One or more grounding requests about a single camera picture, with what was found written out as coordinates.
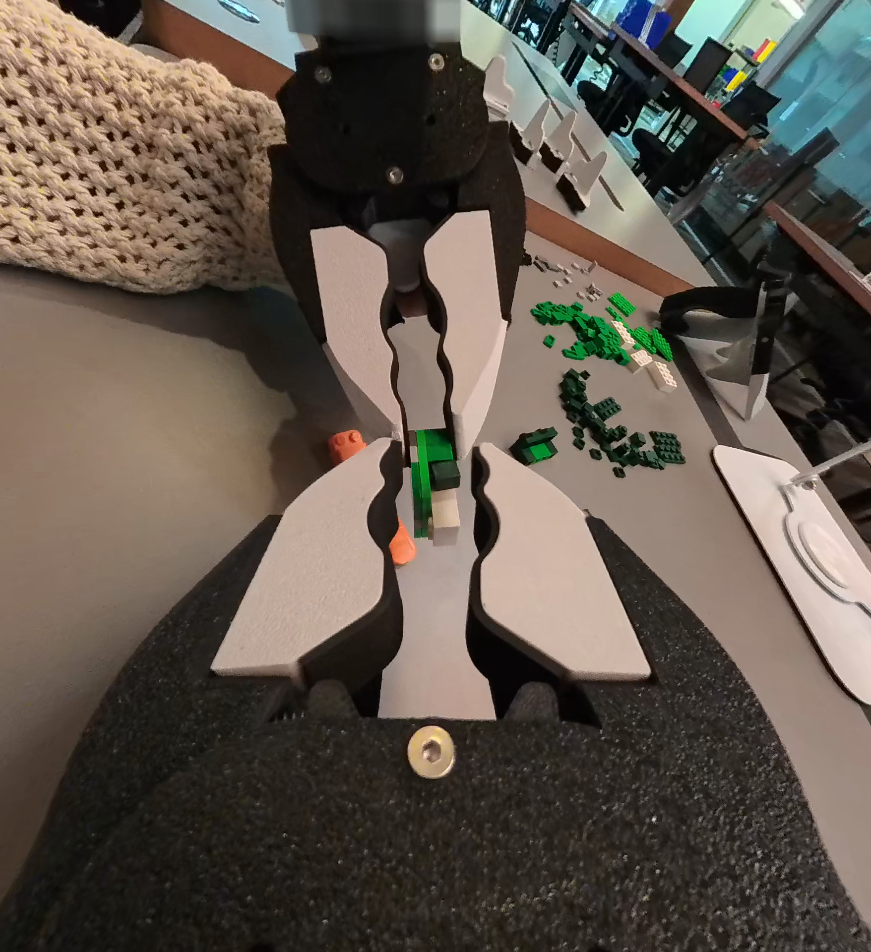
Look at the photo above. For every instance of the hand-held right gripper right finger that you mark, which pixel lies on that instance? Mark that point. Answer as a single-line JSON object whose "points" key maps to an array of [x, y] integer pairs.
{"points": [[554, 595]]}

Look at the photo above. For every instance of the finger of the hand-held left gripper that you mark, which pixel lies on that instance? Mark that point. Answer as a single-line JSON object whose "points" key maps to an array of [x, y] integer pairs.
{"points": [[346, 305], [469, 297]]}

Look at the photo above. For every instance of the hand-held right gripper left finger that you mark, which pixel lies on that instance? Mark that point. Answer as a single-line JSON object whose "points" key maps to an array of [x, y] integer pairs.
{"points": [[309, 587]]}

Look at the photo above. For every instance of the green and white lego assembly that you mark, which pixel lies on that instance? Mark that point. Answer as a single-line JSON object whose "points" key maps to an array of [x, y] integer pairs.
{"points": [[428, 506]]}

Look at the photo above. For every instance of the pile of dark green lego pieces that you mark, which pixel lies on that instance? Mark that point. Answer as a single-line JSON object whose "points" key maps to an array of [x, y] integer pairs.
{"points": [[599, 416]]}

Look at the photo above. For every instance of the person's left forearm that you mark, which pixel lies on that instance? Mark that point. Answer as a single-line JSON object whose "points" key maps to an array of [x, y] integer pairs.
{"points": [[93, 163]]}

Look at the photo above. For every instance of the pile of grey lego pieces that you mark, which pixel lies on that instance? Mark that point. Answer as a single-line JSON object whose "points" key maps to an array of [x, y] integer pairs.
{"points": [[566, 268]]}

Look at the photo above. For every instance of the pile of bright green lego pieces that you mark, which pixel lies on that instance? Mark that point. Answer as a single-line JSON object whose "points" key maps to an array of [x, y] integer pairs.
{"points": [[592, 335]]}

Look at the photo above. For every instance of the dark green lego subassembly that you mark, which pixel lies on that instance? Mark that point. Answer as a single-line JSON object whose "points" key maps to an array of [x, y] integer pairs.
{"points": [[534, 446]]}

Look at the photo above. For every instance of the white lego brick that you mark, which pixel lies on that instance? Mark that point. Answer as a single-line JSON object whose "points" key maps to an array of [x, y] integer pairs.
{"points": [[641, 359], [663, 376], [623, 335]]}

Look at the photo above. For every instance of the white stand with dark base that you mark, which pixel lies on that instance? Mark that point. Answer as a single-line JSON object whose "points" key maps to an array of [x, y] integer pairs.
{"points": [[536, 126], [499, 85], [588, 175], [563, 137]]}

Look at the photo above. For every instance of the orange brick separator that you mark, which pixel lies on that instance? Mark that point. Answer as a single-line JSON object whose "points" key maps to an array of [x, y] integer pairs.
{"points": [[346, 448]]}

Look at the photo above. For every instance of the black office chair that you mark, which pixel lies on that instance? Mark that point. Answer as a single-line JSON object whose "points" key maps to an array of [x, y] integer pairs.
{"points": [[651, 152]]}

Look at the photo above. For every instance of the blue storage bins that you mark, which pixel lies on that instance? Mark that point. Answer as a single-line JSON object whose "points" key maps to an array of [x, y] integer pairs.
{"points": [[644, 21]]}

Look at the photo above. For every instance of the black and white bag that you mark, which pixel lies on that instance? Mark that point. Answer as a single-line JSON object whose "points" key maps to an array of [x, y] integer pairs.
{"points": [[755, 372]]}

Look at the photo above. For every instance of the brown office desk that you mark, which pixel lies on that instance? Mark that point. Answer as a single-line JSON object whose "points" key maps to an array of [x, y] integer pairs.
{"points": [[837, 253], [726, 123]]}

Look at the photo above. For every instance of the glass partition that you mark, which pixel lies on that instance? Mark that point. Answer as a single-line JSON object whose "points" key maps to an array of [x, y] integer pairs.
{"points": [[852, 111]]}

